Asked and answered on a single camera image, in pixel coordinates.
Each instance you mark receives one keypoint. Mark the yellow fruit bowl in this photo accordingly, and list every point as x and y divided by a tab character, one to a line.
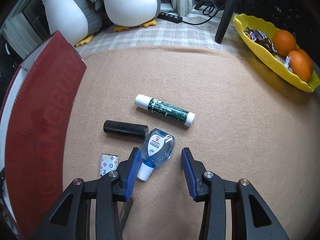
241	22

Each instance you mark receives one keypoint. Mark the small plush penguin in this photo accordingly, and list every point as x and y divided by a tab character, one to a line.
126	14

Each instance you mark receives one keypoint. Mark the green white glue stick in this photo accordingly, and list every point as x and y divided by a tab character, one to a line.
165	109

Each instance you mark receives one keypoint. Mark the grey long spoon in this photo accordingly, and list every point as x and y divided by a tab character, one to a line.
125	211

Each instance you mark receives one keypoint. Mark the wrapped candy pile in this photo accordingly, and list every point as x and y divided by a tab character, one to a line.
260	38

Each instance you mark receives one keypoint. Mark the black inline cable switch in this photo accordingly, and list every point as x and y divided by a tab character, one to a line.
169	17

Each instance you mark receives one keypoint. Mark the orange back right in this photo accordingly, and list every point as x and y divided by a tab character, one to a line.
307	58

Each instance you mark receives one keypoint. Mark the black cylinder tube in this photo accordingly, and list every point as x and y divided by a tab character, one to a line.
125	129

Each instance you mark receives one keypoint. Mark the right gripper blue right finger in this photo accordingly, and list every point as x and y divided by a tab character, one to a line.
252	218

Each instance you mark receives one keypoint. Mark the clear blue sanitizer bottle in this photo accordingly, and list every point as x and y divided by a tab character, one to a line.
156	150

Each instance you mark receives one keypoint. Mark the patterned lighter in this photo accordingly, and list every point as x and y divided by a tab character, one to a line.
108	163

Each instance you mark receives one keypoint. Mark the large plush penguin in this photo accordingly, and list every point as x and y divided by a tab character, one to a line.
77	20

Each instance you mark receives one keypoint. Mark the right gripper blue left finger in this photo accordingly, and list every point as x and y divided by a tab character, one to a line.
69	216

